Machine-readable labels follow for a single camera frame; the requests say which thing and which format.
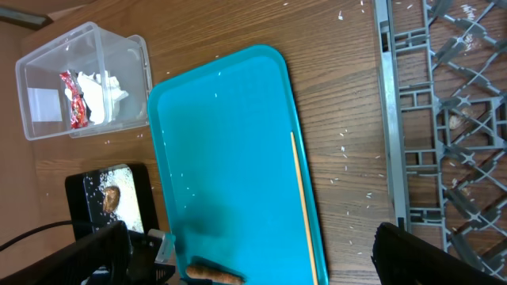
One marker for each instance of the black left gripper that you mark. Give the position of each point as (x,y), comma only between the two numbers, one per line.
(150,262)

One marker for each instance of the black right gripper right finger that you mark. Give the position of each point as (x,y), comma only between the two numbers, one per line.
(403,259)

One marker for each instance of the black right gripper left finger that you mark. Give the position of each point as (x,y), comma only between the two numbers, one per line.
(109,247)

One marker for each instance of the pile of rice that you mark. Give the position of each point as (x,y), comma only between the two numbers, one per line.
(127,210)

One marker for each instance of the orange carrot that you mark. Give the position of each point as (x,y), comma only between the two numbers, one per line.
(196,271)

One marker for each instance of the brown food scrap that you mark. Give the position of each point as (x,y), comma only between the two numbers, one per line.
(111,199)

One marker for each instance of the red snack wrapper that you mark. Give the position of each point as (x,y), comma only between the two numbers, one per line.
(73,92)

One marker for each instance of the white napkin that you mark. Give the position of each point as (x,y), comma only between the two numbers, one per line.
(93,95)

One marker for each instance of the black tray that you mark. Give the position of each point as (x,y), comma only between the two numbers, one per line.
(76,200)

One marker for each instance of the teal plastic tray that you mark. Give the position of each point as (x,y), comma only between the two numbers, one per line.
(221,135)

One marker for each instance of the wooden chopstick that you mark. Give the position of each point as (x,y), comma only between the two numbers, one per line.
(304,209)

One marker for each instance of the clear plastic bin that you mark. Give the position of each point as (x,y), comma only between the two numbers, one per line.
(45,109)

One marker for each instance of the grey dish rack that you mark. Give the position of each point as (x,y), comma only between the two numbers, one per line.
(442,85)

